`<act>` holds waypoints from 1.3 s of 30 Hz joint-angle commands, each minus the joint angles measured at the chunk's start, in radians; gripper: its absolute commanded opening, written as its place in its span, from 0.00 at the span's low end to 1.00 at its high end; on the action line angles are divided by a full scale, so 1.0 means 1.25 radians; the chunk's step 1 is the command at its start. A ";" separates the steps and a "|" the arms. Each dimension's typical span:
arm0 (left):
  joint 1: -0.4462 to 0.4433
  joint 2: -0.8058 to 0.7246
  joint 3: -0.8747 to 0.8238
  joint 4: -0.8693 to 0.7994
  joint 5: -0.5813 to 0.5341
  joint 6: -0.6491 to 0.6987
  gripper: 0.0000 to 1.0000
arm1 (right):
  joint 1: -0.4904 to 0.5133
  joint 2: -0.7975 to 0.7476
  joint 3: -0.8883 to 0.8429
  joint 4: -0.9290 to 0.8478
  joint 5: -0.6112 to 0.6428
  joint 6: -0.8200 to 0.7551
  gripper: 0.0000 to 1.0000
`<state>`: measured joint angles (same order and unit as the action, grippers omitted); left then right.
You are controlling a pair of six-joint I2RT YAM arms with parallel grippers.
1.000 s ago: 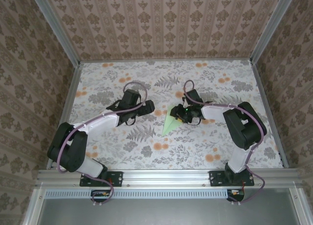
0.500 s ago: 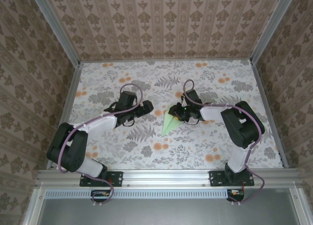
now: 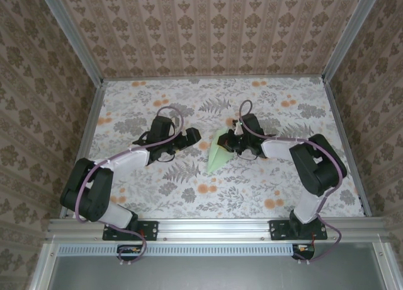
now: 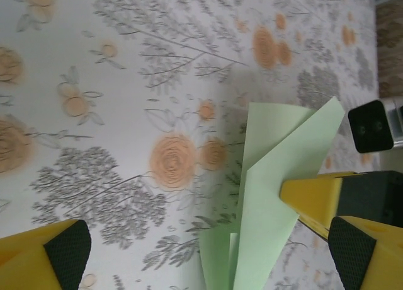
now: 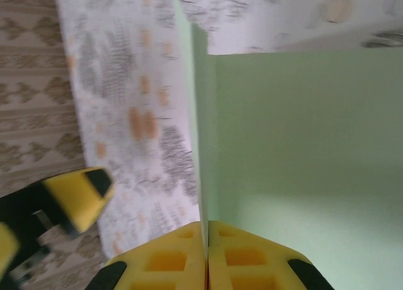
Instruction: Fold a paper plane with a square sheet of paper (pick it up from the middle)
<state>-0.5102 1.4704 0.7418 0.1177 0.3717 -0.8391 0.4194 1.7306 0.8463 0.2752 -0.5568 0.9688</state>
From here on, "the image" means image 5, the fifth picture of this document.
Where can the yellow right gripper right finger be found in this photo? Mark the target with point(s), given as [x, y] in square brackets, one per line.
[252, 264]

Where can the light green paper sheet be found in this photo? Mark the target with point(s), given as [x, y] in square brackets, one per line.
[299, 145]

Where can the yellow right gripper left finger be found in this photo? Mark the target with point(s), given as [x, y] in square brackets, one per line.
[163, 264]

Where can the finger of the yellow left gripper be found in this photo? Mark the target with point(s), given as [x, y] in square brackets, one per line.
[7, 247]
[78, 198]

